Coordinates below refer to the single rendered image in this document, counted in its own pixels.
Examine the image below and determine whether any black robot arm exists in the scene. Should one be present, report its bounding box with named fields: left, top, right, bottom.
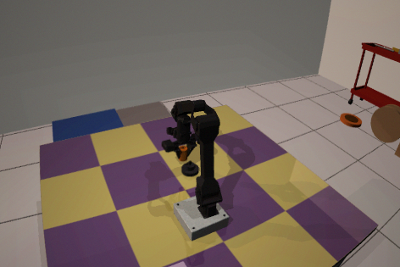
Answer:
left=166, top=99, right=223, bottom=219

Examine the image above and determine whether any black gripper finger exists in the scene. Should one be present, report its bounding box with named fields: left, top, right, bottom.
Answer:
left=186, top=143, right=197, bottom=157
left=173, top=149, right=181, bottom=159

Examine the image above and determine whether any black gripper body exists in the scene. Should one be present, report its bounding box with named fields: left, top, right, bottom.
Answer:
left=162, top=128, right=200, bottom=152

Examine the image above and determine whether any orange knob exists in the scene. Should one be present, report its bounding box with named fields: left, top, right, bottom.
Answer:
left=179, top=146, right=187, bottom=161

